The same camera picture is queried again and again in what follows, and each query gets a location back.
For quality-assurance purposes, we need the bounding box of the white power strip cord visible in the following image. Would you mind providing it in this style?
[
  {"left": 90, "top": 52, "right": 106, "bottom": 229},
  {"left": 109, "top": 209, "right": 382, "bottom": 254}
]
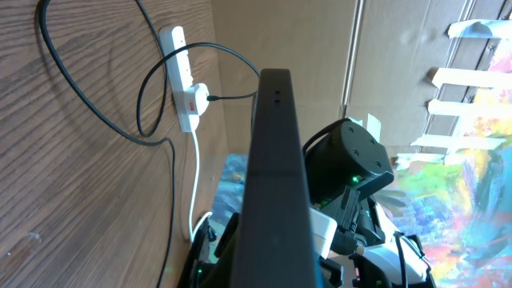
[{"left": 187, "top": 130, "right": 214, "bottom": 243}]

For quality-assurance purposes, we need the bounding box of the white charger plug adapter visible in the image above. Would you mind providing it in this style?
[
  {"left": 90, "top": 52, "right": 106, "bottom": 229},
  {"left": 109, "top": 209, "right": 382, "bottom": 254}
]
[{"left": 183, "top": 83, "right": 210, "bottom": 116}]

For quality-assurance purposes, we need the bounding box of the Samsung Galaxy S24 smartphone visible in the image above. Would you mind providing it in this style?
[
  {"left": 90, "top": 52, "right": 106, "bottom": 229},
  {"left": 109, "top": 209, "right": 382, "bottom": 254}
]
[{"left": 230, "top": 69, "right": 322, "bottom": 287}]

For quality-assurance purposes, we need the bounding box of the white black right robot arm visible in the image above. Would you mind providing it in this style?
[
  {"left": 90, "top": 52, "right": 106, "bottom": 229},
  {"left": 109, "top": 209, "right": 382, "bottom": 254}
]
[{"left": 178, "top": 118, "right": 434, "bottom": 287}]

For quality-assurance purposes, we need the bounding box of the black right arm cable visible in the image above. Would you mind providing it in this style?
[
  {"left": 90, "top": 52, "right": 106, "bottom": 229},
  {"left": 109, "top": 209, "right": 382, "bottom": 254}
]
[{"left": 394, "top": 230, "right": 409, "bottom": 288}]

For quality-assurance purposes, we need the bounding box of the white power strip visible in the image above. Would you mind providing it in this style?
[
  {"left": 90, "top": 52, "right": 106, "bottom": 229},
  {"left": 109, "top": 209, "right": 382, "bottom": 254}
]
[{"left": 159, "top": 26, "right": 198, "bottom": 133}]

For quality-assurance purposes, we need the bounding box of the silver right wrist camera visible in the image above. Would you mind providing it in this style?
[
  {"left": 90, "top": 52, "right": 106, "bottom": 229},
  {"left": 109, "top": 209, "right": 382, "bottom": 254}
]
[{"left": 310, "top": 208, "right": 338, "bottom": 258}]

